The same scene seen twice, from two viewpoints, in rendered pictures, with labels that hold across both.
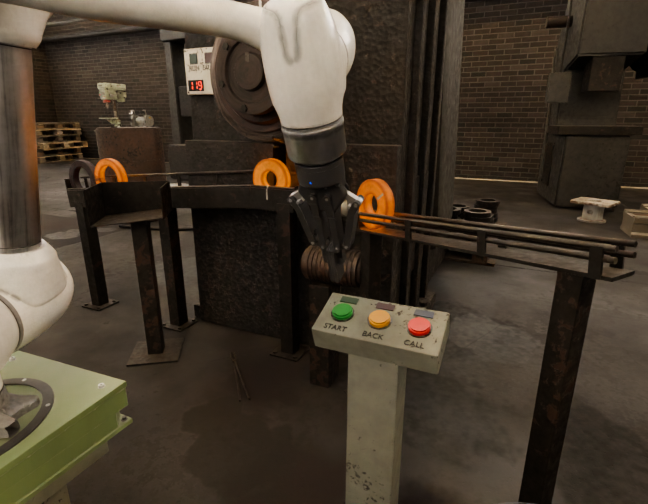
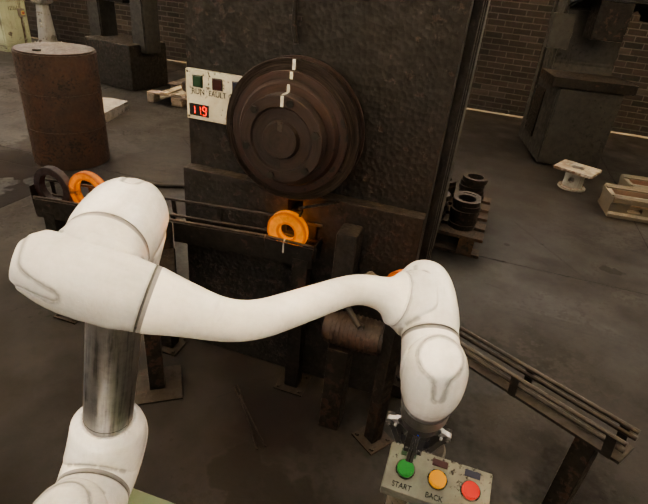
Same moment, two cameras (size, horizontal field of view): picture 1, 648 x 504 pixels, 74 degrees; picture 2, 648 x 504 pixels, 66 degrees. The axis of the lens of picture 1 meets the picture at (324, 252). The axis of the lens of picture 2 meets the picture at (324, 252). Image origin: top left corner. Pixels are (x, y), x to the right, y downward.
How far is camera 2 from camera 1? 0.72 m
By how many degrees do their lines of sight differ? 15
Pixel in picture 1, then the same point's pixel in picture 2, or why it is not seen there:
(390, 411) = not seen: outside the picture
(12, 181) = (125, 385)
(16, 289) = (123, 464)
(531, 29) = not seen: outside the picture
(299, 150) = (418, 426)
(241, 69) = (271, 137)
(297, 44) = (444, 395)
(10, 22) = not seen: hidden behind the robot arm
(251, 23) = (376, 301)
